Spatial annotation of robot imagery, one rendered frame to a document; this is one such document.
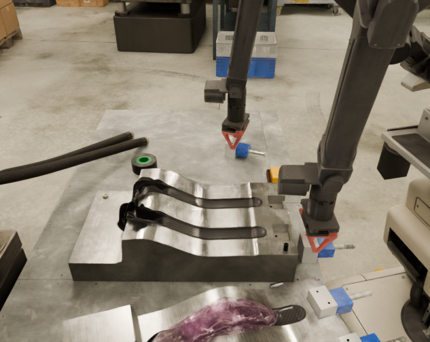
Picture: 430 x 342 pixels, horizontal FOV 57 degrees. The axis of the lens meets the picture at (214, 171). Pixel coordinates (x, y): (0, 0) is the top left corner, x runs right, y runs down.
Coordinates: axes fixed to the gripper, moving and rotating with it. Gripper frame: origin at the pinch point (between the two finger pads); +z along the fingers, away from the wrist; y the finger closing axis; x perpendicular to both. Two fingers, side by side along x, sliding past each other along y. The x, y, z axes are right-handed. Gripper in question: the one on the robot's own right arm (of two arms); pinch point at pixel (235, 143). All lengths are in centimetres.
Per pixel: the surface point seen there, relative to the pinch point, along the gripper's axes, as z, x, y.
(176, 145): 4.8, -21.2, 0.9
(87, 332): -7, -2, 79
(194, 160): 4.7, -11.5, 7.6
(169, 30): 61, -173, -311
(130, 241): -8, -5, 59
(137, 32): 64, -210, -302
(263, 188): -4.5, 15.9, 26.9
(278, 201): -2.5, 20.5, 28.2
